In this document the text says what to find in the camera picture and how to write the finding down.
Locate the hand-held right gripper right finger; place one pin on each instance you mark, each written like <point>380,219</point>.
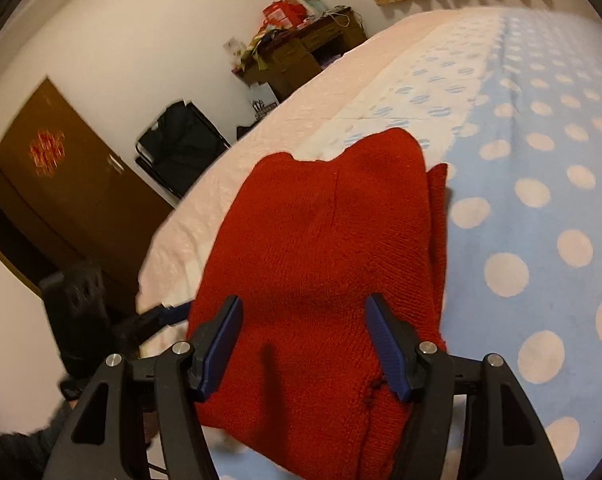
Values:
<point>388,350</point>

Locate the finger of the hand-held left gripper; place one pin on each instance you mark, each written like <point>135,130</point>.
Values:
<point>173,314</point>

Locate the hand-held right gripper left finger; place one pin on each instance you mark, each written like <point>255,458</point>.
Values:
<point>221,350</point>

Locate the red knitted sweater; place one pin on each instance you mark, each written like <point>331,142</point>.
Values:
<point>321,240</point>

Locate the person's left forearm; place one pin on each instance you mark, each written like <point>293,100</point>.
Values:
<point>26,445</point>

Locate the brown wooden door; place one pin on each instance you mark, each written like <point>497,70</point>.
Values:
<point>71,210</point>

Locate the black folding chair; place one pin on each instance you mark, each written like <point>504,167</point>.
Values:
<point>181,145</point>

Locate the red paper door decoration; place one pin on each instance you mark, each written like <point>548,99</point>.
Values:
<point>46,152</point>

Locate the black backpack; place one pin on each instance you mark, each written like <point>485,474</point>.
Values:
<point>246,130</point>

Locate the peach quilted bed cover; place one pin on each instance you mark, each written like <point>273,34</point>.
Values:
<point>281,120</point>

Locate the white paper bag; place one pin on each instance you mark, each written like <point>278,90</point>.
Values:
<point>263,105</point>

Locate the white paper card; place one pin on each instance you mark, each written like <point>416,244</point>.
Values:
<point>233,50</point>

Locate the brown wooden desk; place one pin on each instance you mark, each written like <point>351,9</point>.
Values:
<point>291,65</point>

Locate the colourful cloth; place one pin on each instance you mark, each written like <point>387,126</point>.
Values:
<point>261,42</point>

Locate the red gift bag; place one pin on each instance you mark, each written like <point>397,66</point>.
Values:
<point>281,12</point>

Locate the pale green bag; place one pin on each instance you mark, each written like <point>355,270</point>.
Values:
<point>313,5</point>

